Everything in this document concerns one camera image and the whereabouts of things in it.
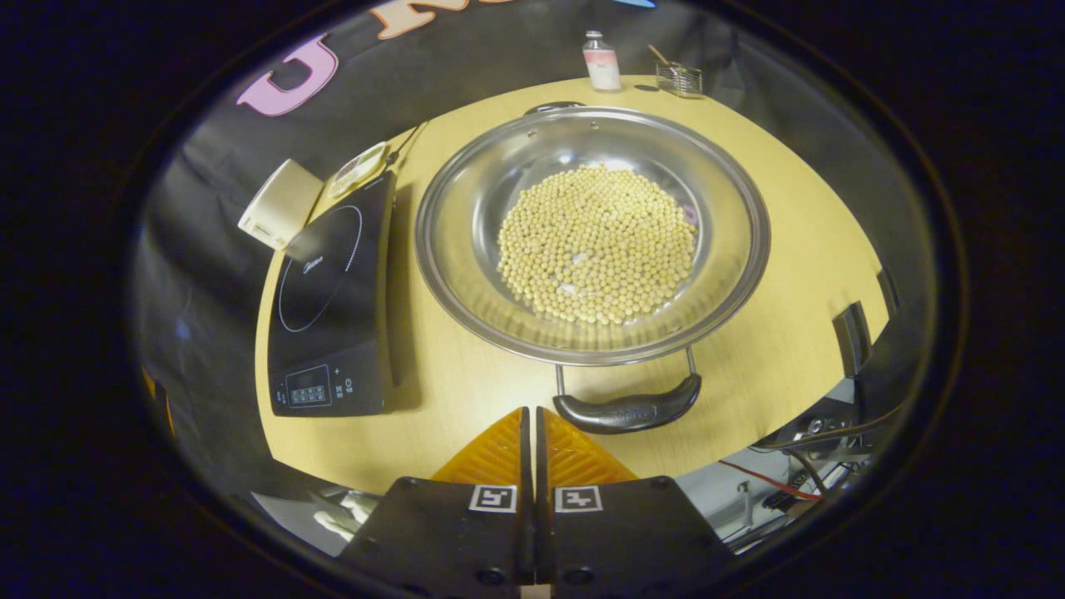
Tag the wooden stick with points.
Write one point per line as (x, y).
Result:
(659, 55)

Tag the pile of yellow soybeans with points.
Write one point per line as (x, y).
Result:
(595, 245)

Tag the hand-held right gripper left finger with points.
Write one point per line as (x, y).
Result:
(466, 532)

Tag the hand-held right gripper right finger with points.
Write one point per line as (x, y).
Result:
(616, 532)

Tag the white toaster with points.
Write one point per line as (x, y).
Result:
(281, 206)

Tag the dark metal frame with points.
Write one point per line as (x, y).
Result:
(853, 341)

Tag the white divided bean dish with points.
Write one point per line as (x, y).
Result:
(358, 169)

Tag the small bottle with pink label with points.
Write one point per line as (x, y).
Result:
(601, 66)

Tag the black backdrop cloth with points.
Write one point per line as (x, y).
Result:
(216, 141)

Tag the black induction cooktop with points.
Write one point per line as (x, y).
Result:
(333, 283)

